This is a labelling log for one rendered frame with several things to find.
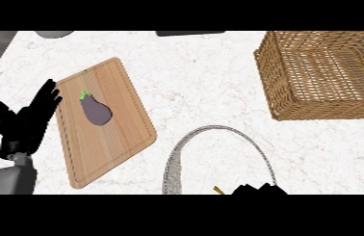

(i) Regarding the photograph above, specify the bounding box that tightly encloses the wooden cutting board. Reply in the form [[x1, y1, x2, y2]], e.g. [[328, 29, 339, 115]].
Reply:
[[55, 57, 160, 190]]

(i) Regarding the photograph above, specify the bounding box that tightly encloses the grey round object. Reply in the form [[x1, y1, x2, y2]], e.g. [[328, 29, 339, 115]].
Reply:
[[34, 31, 76, 39]]

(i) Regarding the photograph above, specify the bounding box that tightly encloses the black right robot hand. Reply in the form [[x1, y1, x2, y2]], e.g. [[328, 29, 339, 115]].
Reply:
[[230, 182, 289, 196]]

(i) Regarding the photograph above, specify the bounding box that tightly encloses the grey slanted panel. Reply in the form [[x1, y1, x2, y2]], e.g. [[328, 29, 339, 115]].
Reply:
[[0, 31, 20, 59]]

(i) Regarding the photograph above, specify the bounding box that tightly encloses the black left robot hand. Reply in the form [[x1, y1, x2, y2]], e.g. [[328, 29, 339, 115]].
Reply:
[[0, 78, 64, 161]]

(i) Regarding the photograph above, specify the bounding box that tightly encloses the purple eggplant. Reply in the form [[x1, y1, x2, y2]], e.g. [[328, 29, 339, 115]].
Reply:
[[79, 90, 114, 126]]

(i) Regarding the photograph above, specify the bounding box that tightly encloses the dark grey flat appliance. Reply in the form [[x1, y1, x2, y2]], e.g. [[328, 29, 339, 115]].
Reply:
[[155, 31, 227, 38]]

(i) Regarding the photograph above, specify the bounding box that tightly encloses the brown wicker basket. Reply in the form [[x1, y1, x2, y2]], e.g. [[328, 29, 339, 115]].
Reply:
[[254, 31, 364, 121]]

